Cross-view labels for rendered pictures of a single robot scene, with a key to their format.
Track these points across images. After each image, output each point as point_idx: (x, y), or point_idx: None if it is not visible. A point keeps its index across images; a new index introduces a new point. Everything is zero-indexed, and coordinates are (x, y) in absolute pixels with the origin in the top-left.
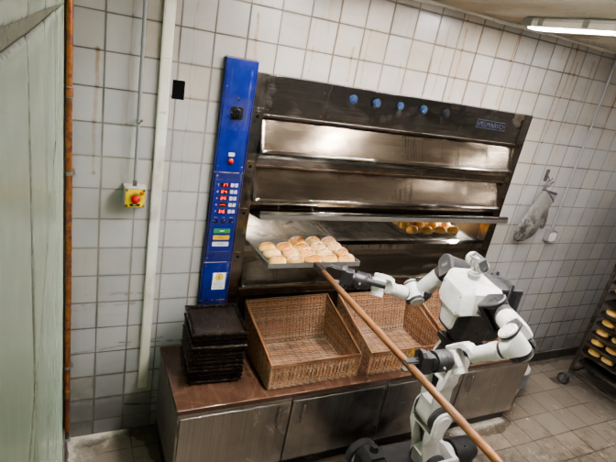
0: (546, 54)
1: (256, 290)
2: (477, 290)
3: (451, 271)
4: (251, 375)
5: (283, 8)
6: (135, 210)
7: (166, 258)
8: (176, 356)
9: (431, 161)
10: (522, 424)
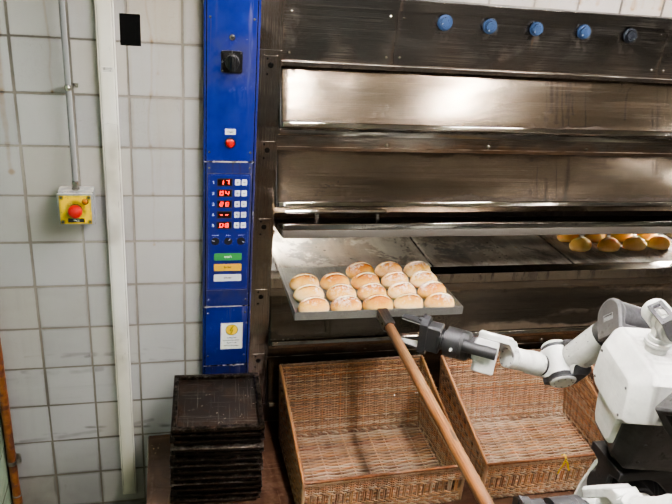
0: None
1: (298, 349)
2: (658, 376)
3: (615, 335)
4: (280, 491)
5: None
6: (84, 227)
7: (144, 302)
8: (169, 452)
9: (603, 125)
10: None
